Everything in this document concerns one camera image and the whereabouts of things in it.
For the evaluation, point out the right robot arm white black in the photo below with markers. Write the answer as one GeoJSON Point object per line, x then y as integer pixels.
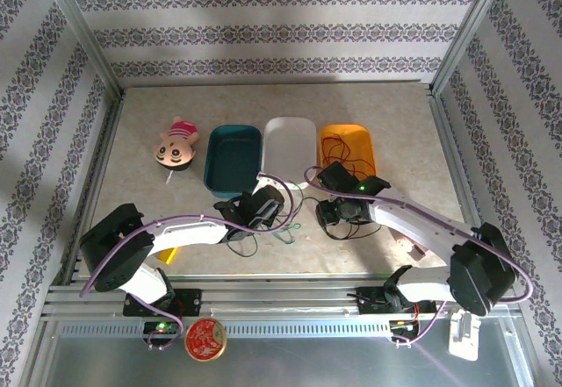
{"type": "Point", "coordinates": [417, 224]}

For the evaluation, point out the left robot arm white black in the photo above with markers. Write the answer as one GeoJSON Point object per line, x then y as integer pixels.
{"type": "Point", "coordinates": [184, 231]}

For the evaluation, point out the teal plastic bin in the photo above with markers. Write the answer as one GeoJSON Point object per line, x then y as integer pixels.
{"type": "Point", "coordinates": [232, 159]}

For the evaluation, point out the orange plastic bin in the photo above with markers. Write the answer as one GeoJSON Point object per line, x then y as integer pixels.
{"type": "Point", "coordinates": [347, 141]}

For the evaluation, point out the white plastic bin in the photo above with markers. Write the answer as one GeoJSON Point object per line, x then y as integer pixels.
{"type": "Point", "coordinates": [290, 145]}

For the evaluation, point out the small pink brown object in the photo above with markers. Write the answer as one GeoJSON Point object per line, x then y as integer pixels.
{"type": "Point", "coordinates": [412, 248]}

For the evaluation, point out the yellow block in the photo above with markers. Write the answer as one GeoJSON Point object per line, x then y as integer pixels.
{"type": "Point", "coordinates": [169, 255]}

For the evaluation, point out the pink striped plush doll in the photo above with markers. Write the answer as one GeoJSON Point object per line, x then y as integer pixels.
{"type": "Point", "coordinates": [175, 152]}

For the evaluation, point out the small circuit board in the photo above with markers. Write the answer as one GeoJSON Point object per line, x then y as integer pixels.
{"type": "Point", "coordinates": [401, 327]}
{"type": "Point", "coordinates": [161, 327]}

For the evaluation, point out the red round tin lid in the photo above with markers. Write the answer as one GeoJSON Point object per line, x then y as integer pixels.
{"type": "Point", "coordinates": [205, 338]}

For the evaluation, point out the aluminium frame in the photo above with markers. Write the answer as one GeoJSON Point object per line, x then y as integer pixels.
{"type": "Point", "coordinates": [285, 291]}

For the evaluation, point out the white plastic bracket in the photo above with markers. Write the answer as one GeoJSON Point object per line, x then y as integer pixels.
{"type": "Point", "coordinates": [463, 334]}

